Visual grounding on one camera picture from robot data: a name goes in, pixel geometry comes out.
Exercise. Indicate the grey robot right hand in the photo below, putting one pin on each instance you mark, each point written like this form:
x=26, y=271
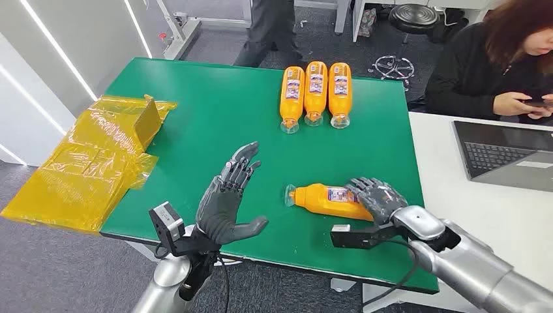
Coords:
x=380, y=198

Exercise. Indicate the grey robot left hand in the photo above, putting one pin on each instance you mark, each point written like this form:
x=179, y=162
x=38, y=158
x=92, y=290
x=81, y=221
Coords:
x=220, y=207

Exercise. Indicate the orange bottle with clear cap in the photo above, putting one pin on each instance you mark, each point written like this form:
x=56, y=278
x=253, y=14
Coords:
x=316, y=95
x=340, y=97
x=322, y=201
x=292, y=101

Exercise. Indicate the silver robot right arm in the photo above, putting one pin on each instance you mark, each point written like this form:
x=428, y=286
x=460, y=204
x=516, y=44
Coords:
x=466, y=263

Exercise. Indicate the grey laptop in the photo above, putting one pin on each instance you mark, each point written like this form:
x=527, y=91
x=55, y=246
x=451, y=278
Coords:
x=497, y=151

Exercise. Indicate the chrome chair base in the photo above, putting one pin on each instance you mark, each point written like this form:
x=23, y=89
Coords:
x=393, y=68

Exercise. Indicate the yellow film wrapped cardboard boxes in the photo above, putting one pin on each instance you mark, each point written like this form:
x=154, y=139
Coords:
x=90, y=168

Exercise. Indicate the seated person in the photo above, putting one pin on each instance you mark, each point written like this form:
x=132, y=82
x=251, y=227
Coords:
x=471, y=73

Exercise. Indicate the person's right hand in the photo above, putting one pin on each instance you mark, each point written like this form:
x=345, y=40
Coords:
x=510, y=103

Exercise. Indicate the person's hand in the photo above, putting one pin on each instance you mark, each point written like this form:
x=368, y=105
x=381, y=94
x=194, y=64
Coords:
x=545, y=113
x=510, y=103

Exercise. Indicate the patterned bag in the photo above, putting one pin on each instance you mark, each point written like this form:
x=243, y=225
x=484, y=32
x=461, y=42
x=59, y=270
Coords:
x=367, y=21

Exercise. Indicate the red button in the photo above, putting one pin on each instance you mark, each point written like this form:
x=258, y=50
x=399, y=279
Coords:
x=163, y=36

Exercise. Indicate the standing person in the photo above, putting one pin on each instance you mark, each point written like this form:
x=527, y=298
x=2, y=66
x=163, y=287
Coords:
x=268, y=30

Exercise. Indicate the black phone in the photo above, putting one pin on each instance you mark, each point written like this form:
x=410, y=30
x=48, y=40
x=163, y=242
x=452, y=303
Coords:
x=538, y=103

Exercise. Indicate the person's left hand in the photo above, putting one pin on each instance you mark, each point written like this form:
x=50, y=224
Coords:
x=545, y=113

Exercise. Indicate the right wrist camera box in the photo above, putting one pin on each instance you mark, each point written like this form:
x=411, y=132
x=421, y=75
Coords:
x=354, y=237

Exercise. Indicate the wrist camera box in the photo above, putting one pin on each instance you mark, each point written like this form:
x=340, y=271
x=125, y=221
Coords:
x=166, y=220
x=354, y=237

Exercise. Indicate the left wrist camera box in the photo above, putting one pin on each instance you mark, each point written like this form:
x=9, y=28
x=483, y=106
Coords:
x=166, y=220

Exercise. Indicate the white metal stand frame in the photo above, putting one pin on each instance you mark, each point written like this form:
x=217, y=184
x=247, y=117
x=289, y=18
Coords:
x=183, y=32

